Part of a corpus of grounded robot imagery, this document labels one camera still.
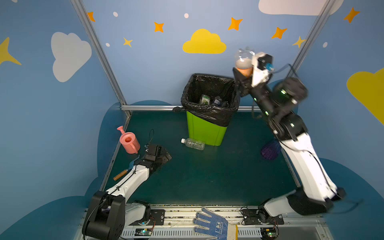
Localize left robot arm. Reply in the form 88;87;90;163
82;144;172;240

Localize clear bottle blue label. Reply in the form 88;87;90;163
212;96;223;107

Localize aluminium post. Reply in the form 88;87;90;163
71;0;132;118
286;0;337;78

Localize right aluminium post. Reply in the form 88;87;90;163
286;0;337;78

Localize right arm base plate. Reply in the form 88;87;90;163
240;207;284;226

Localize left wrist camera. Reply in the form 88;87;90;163
146;144;158;156

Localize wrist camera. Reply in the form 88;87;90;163
146;144;158;156
251;52;274;87

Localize left aluminium post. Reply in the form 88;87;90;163
71;0;132;118

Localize blue dotted work glove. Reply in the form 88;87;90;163
193;207;239;240

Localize green bin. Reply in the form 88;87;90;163
187;112;227;146

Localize orange label bottle orange cap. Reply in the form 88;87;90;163
235;47;255;77

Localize pink watering can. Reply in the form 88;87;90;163
117;126;141;154

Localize blue garden fork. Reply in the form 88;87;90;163
113;156;140;181

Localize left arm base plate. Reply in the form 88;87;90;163
139;209;166;226

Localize aluminium back rail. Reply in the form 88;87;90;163
120;105;261;113

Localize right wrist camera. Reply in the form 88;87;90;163
251;52;274;87

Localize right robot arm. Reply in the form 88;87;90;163
233;68;346;217

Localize clear bottle white cap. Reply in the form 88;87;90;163
181;138;205;151

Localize black bin liner bag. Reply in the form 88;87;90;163
181;74;240;127

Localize purple ribbed vase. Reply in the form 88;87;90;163
261;139;282;161

